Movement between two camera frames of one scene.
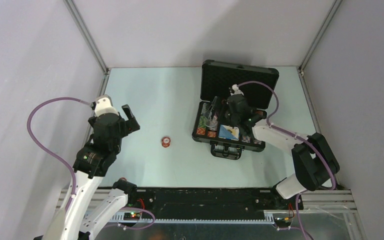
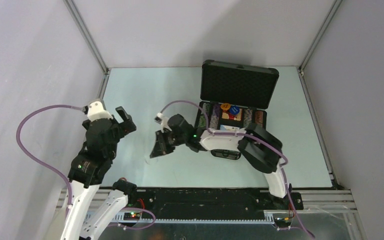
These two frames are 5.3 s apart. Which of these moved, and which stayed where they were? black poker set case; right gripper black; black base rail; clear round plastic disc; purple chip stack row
Moved: right gripper black; clear round plastic disc
Stayed: black poker set case; purple chip stack row; black base rail
